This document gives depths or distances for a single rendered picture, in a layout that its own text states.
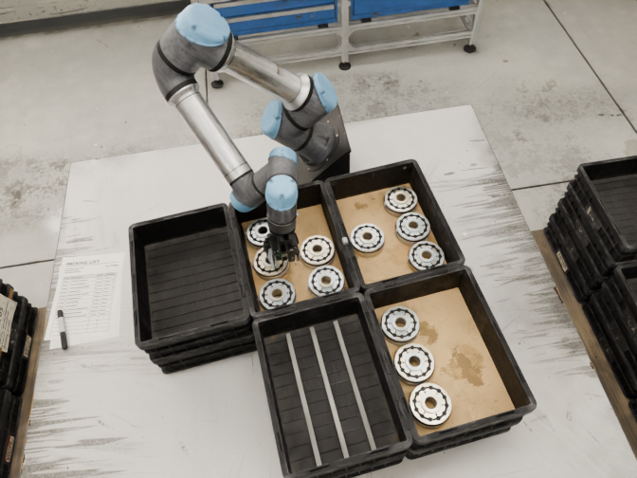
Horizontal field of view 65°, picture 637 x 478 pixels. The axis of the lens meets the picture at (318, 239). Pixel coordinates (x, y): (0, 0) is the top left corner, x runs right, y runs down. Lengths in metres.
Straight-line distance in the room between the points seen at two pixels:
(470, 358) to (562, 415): 0.31
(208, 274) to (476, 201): 0.95
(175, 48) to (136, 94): 2.21
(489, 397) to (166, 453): 0.86
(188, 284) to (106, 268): 0.38
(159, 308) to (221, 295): 0.18
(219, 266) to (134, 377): 0.41
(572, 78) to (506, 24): 0.64
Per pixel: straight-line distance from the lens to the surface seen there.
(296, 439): 1.33
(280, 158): 1.28
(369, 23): 3.29
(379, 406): 1.34
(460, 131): 2.06
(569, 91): 3.51
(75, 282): 1.85
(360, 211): 1.61
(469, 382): 1.39
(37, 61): 4.14
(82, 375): 1.69
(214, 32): 1.32
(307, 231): 1.57
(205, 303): 1.50
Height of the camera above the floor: 2.12
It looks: 57 degrees down
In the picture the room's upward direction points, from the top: 5 degrees counter-clockwise
